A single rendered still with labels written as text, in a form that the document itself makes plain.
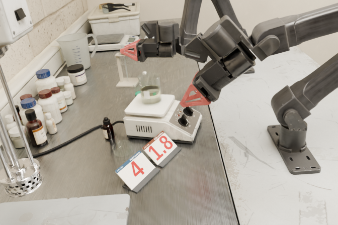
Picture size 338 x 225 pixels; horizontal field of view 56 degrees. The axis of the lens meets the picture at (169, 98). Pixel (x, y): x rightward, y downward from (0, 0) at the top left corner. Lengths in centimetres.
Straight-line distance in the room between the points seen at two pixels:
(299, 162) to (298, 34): 30
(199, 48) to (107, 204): 39
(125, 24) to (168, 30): 82
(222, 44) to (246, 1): 168
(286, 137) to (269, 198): 17
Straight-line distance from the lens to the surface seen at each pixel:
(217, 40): 68
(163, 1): 229
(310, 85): 77
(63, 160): 91
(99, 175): 82
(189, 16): 117
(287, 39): 70
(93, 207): 73
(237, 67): 71
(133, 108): 89
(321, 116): 103
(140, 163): 79
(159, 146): 83
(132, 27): 194
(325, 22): 73
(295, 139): 82
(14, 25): 47
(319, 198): 75
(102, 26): 195
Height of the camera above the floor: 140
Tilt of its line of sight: 27 degrees down
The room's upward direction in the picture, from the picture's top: 6 degrees counter-clockwise
